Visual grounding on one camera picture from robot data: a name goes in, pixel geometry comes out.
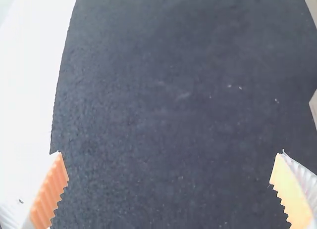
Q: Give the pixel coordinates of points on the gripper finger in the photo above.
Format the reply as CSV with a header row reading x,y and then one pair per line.
x,y
47,189
294,189

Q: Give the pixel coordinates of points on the black mat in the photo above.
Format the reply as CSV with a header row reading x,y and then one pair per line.
x,y
173,90

